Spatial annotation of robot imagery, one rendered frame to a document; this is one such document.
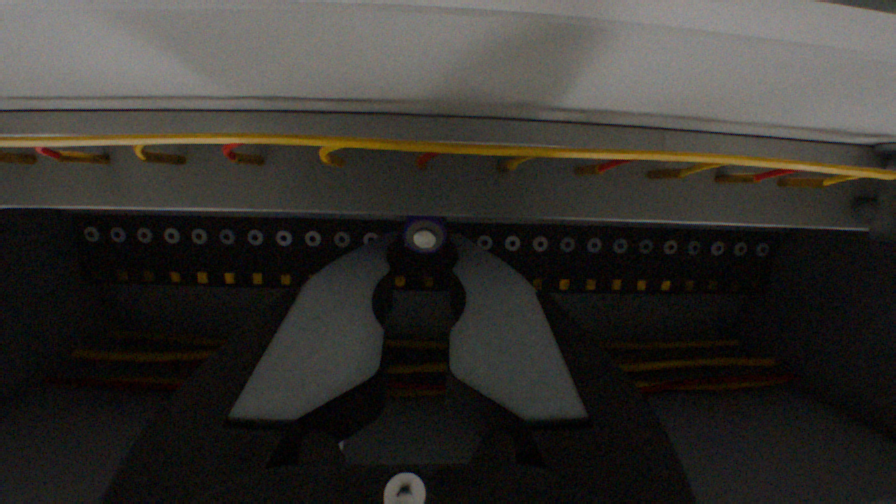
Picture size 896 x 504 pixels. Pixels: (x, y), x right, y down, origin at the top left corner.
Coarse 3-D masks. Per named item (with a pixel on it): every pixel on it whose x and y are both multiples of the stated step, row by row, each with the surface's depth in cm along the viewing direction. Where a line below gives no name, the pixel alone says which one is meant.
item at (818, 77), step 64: (0, 0) 3; (64, 0) 3; (128, 0) 3; (192, 0) 3; (256, 0) 3; (320, 0) 3; (384, 0) 3; (448, 0) 3; (512, 0) 3; (576, 0) 3; (640, 0) 3; (704, 0) 2; (768, 0) 2; (832, 0) 2; (0, 64) 4; (64, 64) 4; (128, 64) 4; (192, 64) 4; (256, 64) 4; (320, 64) 4; (384, 64) 4; (448, 64) 4; (512, 64) 4; (576, 64) 4; (640, 64) 4; (704, 64) 4; (768, 64) 4; (832, 64) 3; (704, 128) 7; (768, 128) 7; (832, 128) 6
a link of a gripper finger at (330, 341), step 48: (384, 240) 11; (336, 288) 9; (384, 288) 9; (288, 336) 7; (336, 336) 7; (384, 336) 7; (288, 384) 6; (336, 384) 6; (384, 384) 7; (336, 432) 6
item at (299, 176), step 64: (0, 192) 8; (64, 192) 8; (128, 192) 8; (192, 192) 8; (256, 192) 8; (320, 192) 8; (384, 192) 8; (448, 192) 8; (512, 192) 8; (576, 192) 8; (640, 192) 8; (704, 192) 8; (768, 192) 9; (832, 192) 9
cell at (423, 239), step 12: (408, 216) 13; (420, 216) 12; (432, 216) 12; (444, 216) 13; (408, 228) 13; (420, 228) 13; (432, 228) 13; (444, 228) 13; (408, 240) 13; (420, 240) 13; (432, 240) 13; (444, 240) 13; (420, 252) 13; (432, 252) 13
